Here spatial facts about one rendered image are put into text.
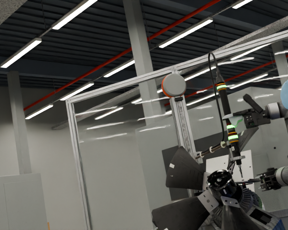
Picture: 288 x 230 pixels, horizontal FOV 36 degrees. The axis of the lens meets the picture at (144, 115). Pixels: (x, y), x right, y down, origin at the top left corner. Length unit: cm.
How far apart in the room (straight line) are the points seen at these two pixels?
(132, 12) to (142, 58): 98
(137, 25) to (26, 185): 371
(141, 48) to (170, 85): 589
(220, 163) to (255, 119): 53
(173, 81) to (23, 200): 507
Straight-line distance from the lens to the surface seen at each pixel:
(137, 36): 878
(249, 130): 225
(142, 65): 859
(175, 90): 281
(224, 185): 203
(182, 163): 226
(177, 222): 207
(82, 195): 324
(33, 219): 757
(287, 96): 165
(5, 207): 738
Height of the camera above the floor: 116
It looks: 12 degrees up
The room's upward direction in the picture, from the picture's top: 11 degrees counter-clockwise
